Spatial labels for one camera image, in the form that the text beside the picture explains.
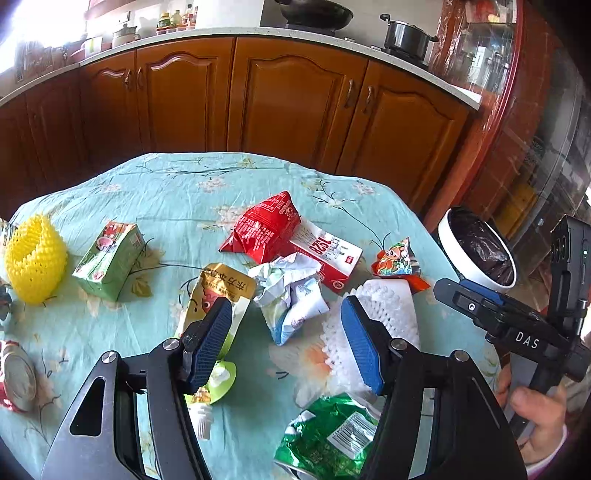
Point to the white foam fruit net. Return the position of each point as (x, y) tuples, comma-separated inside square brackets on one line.
[(329, 366)]

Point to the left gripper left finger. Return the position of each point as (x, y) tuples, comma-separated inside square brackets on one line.
[(201, 344)]

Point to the person's right hand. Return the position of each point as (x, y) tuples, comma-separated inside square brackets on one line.
[(547, 413)]

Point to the green foil snack bag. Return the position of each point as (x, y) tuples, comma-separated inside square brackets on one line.
[(330, 439)]

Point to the seasoning bottles on counter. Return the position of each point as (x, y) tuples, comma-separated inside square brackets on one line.
[(177, 21)]

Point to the green drink carton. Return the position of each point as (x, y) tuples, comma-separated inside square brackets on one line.
[(104, 268)]

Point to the red white milk carton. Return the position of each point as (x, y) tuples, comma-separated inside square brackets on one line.
[(338, 258)]

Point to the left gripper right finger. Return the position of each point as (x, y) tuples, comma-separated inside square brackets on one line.
[(370, 344)]

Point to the red framed glass door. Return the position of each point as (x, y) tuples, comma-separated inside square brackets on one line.
[(523, 160)]

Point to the yellow foam fruit net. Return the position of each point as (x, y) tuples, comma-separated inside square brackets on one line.
[(35, 260)]

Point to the white paper wrapper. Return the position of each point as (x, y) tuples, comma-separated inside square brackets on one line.
[(288, 292)]

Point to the floral teal tablecloth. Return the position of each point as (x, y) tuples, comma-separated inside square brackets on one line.
[(185, 206)]

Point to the white trash bin black bag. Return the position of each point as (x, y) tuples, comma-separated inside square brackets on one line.
[(476, 250)]

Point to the yellow green drink pouch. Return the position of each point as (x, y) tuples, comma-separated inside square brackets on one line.
[(196, 297)]

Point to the red snack bag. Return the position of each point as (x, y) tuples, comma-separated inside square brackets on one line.
[(263, 232)]

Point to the orange cartoon snack packet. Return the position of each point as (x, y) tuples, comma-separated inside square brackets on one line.
[(400, 262)]

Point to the black wok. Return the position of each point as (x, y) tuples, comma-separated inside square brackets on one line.
[(318, 14)]

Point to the wooden lower kitchen cabinets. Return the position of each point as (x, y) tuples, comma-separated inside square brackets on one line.
[(328, 108)]

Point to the black stock pot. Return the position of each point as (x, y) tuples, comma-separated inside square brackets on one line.
[(408, 40)]

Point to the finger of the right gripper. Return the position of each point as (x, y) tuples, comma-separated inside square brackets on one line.
[(501, 316)]

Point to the opened tin can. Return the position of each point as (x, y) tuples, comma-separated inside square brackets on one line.
[(18, 378)]

